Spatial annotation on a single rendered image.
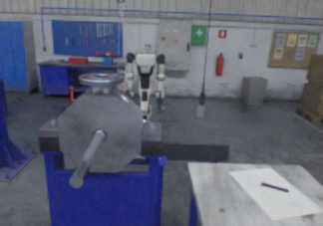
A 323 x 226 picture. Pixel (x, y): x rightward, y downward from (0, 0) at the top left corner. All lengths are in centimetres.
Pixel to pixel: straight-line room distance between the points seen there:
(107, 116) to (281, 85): 639
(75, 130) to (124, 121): 29
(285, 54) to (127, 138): 623
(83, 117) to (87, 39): 542
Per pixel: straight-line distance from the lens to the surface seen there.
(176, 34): 630
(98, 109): 145
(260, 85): 663
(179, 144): 194
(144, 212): 179
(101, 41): 674
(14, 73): 716
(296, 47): 744
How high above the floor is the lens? 168
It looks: 17 degrees down
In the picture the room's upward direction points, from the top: 2 degrees clockwise
